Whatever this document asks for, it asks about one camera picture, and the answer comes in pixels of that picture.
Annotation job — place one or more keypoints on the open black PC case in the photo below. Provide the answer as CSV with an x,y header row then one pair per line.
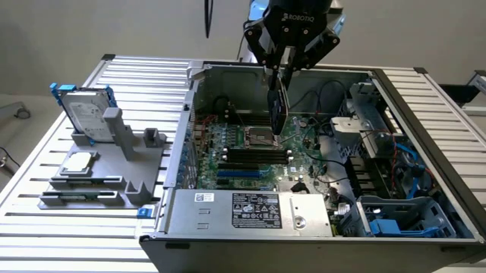
x,y
212,256

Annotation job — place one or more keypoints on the small blue clip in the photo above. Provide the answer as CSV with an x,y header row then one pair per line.
x,y
144,213

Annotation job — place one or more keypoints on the black RAM slot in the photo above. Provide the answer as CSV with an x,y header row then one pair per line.
x,y
254,161
254,157
254,153
254,149

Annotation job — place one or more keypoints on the green motherboard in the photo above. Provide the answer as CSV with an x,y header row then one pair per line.
x,y
299,159

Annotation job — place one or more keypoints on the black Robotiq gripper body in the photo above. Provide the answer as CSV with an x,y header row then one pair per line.
x,y
299,20

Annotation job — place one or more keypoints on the metal drive cage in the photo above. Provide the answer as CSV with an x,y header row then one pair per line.
x,y
352,125

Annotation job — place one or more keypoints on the hard drive in blue caddy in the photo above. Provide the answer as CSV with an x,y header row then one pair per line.
x,y
65,86

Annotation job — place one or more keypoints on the grey parts rack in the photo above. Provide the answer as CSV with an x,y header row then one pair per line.
x,y
148,170

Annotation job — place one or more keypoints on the metal CPU socket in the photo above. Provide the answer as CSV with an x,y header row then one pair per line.
x,y
258,138

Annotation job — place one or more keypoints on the grey castor wheel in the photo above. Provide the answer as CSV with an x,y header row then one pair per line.
x,y
21,112

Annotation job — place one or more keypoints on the grey plastic disk bay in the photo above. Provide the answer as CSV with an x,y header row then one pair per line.
x,y
416,204

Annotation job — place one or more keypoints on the silver hard disk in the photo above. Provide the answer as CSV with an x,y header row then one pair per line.
x,y
85,113

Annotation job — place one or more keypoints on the round coin battery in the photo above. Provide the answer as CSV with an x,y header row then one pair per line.
x,y
302,123

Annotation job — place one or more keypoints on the black graphics card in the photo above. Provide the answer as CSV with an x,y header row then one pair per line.
x,y
279,113

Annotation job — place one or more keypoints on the blue disk tray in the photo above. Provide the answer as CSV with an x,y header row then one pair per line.
x,y
383,227

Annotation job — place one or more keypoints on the silver power supply unit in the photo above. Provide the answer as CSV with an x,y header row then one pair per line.
x,y
212,219

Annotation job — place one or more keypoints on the blue expansion slot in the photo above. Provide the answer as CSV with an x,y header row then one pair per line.
x,y
239,173

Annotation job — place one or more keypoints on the silver chipset heat sink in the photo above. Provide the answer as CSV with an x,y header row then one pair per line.
x,y
288,186

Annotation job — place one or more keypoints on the green RAM stick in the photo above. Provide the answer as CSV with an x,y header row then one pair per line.
x,y
76,196

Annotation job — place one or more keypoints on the black expansion slot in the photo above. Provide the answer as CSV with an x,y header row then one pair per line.
x,y
236,166

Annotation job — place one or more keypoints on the silver CPU chip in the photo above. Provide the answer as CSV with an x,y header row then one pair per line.
x,y
77,162

